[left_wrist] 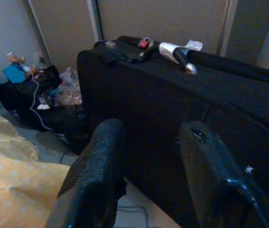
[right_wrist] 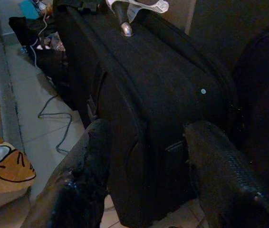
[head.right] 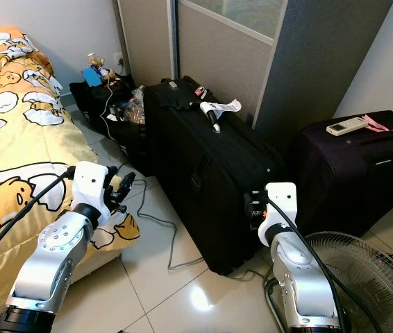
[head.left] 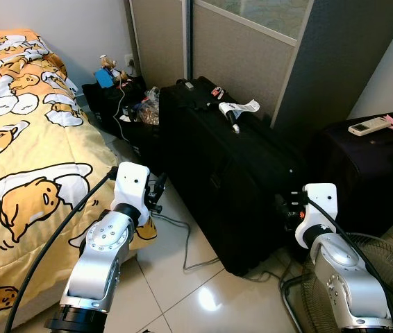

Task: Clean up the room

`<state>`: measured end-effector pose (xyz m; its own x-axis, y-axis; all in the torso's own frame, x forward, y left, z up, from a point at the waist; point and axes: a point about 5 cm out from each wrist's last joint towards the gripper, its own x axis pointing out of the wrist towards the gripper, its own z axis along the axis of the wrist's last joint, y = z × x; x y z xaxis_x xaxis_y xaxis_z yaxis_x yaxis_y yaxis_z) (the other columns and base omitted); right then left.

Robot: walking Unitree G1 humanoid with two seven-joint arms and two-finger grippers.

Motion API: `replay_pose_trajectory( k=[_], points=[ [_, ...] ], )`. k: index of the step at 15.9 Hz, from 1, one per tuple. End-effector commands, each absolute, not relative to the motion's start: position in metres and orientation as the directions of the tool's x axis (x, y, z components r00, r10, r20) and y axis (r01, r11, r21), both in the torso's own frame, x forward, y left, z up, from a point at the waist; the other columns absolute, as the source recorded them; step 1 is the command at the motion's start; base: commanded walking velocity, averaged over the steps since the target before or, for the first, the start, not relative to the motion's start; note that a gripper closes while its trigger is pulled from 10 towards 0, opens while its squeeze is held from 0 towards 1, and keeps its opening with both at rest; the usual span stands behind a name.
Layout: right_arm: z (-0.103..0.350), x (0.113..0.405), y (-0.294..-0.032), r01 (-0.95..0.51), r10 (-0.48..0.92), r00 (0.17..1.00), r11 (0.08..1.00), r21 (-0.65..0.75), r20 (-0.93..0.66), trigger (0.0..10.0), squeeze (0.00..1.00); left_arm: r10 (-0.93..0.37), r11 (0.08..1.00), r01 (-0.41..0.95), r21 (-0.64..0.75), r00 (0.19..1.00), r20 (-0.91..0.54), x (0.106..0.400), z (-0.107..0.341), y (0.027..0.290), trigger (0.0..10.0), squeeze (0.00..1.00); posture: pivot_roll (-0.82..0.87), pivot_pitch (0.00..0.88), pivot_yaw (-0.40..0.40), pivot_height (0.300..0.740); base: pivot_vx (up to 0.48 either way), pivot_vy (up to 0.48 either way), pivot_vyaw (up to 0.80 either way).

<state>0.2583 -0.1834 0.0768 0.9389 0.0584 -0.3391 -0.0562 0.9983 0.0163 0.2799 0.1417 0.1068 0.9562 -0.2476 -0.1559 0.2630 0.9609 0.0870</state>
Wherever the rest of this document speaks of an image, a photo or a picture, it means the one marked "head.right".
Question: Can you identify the white remote control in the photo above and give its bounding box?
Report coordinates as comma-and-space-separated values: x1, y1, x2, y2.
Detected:
326, 116, 369, 136

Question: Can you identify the clear plastic bag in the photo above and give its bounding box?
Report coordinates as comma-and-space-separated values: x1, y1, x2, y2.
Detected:
119, 87, 147, 126

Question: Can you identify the large black suitcase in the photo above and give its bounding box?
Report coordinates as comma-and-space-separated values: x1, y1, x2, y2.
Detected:
144, 76, 287, 276

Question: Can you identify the beige partition door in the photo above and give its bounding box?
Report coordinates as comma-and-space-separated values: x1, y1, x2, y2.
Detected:
117, 0, 287, 122

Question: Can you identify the white luggage tag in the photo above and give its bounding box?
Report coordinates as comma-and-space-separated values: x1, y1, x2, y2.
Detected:
200, 99, 242, 119

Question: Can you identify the yellow cartoon egg blanket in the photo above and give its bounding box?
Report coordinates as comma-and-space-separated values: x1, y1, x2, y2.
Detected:
0, 26, 142, 327

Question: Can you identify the small black bag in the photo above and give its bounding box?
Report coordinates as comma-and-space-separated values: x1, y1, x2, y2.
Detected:
68, 73, 149, 150

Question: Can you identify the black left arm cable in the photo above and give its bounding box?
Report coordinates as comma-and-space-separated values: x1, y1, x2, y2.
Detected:
0, 166, 79, 278

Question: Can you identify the dark wire-guard floor fan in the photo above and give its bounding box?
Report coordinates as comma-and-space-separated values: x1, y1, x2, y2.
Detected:
265, 231, 393, 333

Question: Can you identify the thin grey floor cable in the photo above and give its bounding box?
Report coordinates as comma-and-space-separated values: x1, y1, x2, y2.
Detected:
133, 179, 208, 271

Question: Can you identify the small brown plush toy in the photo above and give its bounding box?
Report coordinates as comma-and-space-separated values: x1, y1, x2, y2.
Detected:
87, 53, 117, 80

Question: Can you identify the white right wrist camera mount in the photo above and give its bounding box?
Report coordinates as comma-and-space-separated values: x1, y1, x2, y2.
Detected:
258, 182, 298, 245

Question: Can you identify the pink ribbon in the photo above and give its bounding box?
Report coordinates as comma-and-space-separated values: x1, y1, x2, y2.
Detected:
362, 114, 393, 137

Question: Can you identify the dark purple suitcase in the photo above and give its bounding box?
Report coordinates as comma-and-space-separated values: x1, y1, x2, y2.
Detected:
283, 110, 393, 240

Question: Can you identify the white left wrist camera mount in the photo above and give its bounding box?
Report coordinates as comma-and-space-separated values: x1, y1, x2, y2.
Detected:
70, 162, 110, 212

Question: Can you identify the dark grey partition panel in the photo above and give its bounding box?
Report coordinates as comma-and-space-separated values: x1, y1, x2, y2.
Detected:
252, 0, 393, 133

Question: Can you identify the small blue item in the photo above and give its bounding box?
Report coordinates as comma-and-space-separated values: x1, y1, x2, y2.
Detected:
83, 67, 103, 86

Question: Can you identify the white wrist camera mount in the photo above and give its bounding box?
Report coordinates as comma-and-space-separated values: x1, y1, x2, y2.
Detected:
258, 182, 298, 245
70, 162, 110, 212

